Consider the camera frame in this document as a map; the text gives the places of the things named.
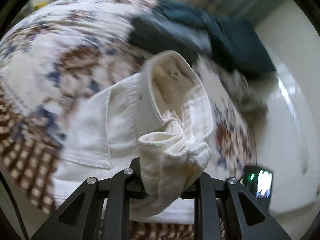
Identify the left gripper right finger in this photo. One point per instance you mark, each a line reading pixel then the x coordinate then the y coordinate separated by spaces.
pixel 228 201

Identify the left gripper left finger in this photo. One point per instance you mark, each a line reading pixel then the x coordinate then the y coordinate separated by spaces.
pixel 96 207

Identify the white pants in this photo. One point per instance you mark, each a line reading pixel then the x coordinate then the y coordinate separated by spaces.
pixel 162 116

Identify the white bed headboard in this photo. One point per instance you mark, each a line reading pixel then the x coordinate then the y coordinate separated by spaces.
pixel 286 140

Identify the grey crumpled garment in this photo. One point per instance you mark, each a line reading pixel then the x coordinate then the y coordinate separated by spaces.
pixel 243 95

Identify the dark teal pillow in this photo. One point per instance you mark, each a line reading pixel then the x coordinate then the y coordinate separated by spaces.
pixel 235 45

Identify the dark teal velvet robe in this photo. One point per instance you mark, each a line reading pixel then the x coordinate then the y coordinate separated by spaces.
pixel 193 18

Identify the floral bed blanket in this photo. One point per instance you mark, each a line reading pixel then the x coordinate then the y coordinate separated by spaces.
pixel 52 62

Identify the folded blue jeans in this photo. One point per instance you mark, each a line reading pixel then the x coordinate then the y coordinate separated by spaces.
pixel 155 34

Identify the yellow box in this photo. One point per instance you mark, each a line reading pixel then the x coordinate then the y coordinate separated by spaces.
pixel 39 5

